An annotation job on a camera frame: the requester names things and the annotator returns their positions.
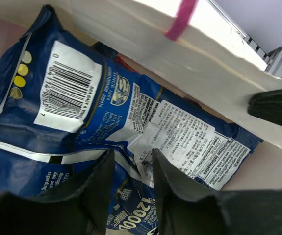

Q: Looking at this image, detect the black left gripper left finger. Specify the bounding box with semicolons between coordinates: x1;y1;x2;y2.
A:
0;150;115;235

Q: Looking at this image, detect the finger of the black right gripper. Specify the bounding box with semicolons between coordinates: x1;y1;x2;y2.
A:
247;89;282;126

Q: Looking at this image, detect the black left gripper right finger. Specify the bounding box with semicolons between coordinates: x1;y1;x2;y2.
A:
153;149;282;235

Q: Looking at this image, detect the large blue chips bag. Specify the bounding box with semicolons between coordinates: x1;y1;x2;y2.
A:
0;5;261;235

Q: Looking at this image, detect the cream pink paper cake bag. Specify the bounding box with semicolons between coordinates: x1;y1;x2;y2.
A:
0;0;282;191

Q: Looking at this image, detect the small blue snack packet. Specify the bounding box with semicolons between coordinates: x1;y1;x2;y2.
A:
92;42;138;73

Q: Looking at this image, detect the aluminium table edge rail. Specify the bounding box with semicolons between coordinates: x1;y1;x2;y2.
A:
209;0;282;77

